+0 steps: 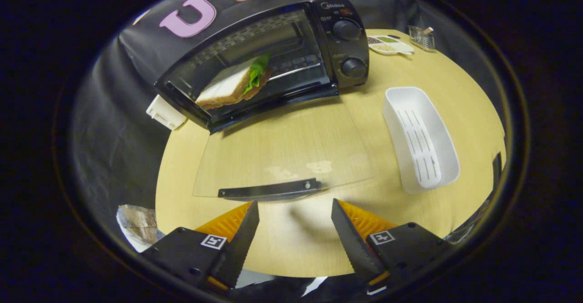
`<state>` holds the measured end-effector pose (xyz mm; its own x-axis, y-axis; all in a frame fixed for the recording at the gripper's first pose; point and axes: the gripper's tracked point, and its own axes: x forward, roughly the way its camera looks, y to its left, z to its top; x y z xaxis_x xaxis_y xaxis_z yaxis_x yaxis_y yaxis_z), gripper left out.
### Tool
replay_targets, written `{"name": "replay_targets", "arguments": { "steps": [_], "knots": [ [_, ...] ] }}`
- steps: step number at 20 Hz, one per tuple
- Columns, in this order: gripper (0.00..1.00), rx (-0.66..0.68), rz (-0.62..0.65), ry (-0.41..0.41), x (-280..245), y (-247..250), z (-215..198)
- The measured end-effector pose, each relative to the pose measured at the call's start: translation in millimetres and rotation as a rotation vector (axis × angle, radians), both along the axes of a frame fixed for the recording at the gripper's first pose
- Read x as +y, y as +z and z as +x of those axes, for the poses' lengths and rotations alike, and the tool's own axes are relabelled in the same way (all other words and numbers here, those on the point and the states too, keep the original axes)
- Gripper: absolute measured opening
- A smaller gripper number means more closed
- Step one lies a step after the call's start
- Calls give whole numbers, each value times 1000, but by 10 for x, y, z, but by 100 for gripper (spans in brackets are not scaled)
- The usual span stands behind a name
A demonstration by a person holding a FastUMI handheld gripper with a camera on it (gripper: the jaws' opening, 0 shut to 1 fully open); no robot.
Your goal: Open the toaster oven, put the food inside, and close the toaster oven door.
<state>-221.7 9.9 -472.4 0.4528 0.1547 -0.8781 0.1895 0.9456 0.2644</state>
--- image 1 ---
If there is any white power strip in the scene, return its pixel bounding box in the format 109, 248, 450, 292
145, 94, 188, 131

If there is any small metal wire holder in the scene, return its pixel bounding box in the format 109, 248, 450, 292
408, 25, 436, 52

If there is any black toaster oven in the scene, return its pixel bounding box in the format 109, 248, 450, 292
153, 0, 371, 134

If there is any white bread lettuce sandwich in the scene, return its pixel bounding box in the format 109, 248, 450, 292
194, 53, 274, 111

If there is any glass toaster oven door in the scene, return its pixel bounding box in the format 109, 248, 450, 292
192, 99, 379, 202

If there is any white plastic tray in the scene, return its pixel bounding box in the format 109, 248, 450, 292
381, 86, 461, 195

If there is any black backdrop cloth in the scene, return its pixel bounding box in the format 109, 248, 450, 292
72, 0, 501, 205

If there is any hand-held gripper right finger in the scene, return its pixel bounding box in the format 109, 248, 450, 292
331, 198, 457, 295

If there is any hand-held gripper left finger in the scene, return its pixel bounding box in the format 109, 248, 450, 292
140, 200, 261, 293

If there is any small divided seasoning dish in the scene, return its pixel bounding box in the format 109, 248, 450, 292
367, 34, 416, 56

